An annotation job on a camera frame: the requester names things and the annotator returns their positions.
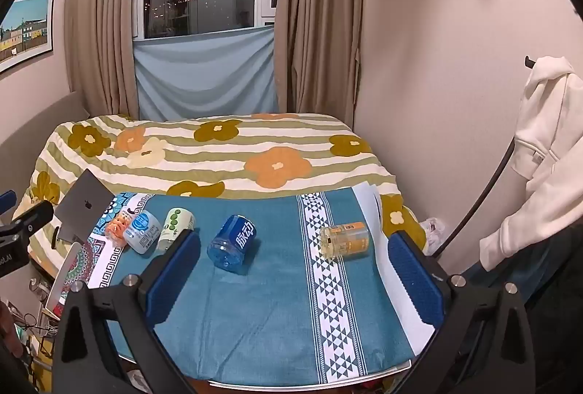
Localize white hoodie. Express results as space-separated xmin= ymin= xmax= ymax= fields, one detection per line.
xmin=479 ymin=56 xmax=583 ymax=272

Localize framed wall picture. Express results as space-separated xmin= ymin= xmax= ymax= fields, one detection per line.
xmin=0 ymin=0 xmax=56 ymax=73

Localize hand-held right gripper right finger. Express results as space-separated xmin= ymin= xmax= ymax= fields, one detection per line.
xmin=388 ymin=231 xmax=536 ymax=394

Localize white cup with green dots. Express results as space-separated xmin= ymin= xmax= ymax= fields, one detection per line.
xmin=156 ymin=207 xmax=196 ymax=253

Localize white paper sheet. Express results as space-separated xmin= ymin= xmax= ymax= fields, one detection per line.
xmin=353 ymin=182 xmax=386 ymax=235

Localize colourful mandala patterned cloth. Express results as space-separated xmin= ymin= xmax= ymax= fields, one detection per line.
xmin=59 ymin=192 xmax=137 ymax=317

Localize grey bed headboard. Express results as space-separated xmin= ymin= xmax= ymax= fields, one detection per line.
xmin=0 ymin=91 xmax=92 ymax=176

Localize blue transparent cup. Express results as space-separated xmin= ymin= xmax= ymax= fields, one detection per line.
xmin=207 ymin=214 xmax=258 ymax=276

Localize black cable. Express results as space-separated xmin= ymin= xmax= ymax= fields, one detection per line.
xmin=433 ymin=136 xmax=520 ymax=258

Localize white flat panel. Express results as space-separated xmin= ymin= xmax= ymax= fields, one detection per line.
xmin=46 ymin=241 xmax=82 ymax=313

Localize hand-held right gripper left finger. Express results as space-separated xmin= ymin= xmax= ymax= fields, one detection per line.
xmin=52 ymin=229 xmax=201 ymax=394

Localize white cup with blue label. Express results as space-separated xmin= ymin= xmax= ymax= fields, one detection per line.
xmin=123 ymin=210 xmax=161 ymax=255

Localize striped floral blanket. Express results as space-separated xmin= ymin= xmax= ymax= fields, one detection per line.
xmin=13 ymin=112 xmax=429 ymax=285

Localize clear cup with orange label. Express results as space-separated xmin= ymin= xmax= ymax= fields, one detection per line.
xmin=319 ymin=221 xmax=371 ymax=259

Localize dark blue jeans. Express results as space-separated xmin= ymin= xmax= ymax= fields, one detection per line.
xmin=460 ymin=227 xmax=583 ymax=313

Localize orange patterned cup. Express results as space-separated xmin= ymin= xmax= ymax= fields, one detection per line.
xmin=104 ymin=212 xmax=133 ymax=246

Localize beige curtain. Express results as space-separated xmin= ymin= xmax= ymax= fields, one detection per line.
xmin=273 ymin=0 xmax=365 ymax=121
xmin=64 ymin=0 xmax=151 ymax=121

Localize teal patterned tablecloth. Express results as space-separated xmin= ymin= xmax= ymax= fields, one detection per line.
xmin=86 ymin=187 xmax=435 ymax=386

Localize light blue cloth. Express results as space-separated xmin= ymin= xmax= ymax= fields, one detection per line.
xmin=132 ymin=25 xmax=281 ymax=121

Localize white plastic bag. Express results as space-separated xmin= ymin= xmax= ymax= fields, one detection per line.
xmin=416 ymin=217 xmax=451 ymax=253

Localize grey laptop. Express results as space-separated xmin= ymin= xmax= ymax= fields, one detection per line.
xmin=54 ymin=168 xmax=114 ymax=246

